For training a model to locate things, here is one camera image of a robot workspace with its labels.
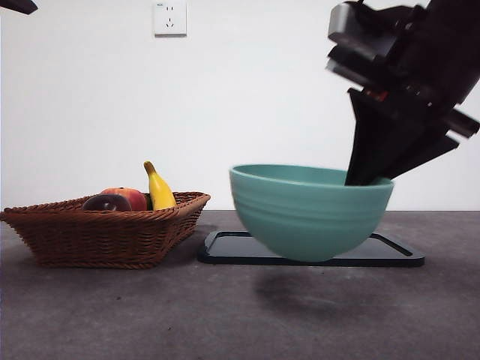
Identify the yellow banana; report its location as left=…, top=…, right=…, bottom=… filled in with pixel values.
left=143, top=160, right=177, bottom=211

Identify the brown wicker basket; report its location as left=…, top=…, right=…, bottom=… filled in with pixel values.
left=0, top=191, right=212, bottom=270

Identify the teal ribbed bowl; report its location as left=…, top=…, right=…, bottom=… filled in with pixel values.
left=229, top=163, right=395, bottom=263

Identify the black rectangular tray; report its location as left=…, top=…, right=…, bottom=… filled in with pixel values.
left=197, top=230, right=427, bottom=268

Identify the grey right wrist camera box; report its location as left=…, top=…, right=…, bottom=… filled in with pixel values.
left=327, top=1, right=380, bottom=47

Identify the white wall socket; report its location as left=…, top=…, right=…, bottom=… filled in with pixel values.
left=154, top=1, right=188, bottom=38

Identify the red orange peach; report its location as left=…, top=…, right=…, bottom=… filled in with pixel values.
left=100, top=187, right=149, bottom=212

